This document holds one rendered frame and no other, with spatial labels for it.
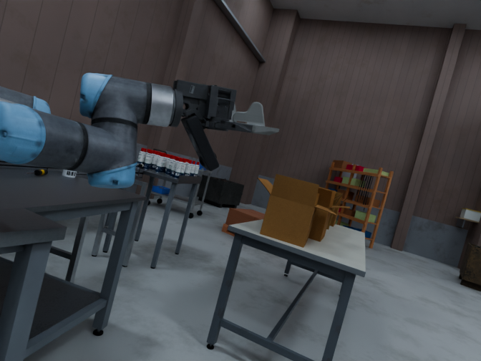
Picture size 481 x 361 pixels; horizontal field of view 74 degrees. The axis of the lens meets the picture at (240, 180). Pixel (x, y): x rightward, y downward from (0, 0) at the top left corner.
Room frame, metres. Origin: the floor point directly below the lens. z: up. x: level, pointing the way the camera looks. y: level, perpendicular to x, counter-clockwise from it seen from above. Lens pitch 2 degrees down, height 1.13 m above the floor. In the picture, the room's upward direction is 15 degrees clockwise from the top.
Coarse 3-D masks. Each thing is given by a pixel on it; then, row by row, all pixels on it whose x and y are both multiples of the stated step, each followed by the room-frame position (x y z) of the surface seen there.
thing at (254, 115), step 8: (256, 104) 0.61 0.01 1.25; (240, 112) 0.62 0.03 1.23; (248, 112) 0.61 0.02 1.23; (256, 112) 0.61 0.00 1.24; (240, 120) 0.62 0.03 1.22; (248, 120) 0.62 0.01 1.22; (256, 120) 0.61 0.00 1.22; (256, 128) 0.61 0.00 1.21; (264, 128) 0.61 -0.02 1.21; (272, 128) 0.62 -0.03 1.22
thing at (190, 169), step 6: (156, 156) 3.28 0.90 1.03; (168, 156) 3.31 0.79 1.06; (156, 162) 3.29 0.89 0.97; (186, 162) 3.56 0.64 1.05; (198, 162) 3.57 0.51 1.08; (150, 168) 3.28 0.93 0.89; (186, 168) 3.22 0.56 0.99; (192, 168) 3.47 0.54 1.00; (198, 168) 3.57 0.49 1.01; (186, 174) 3.22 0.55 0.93; (192, 174) 3.48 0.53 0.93
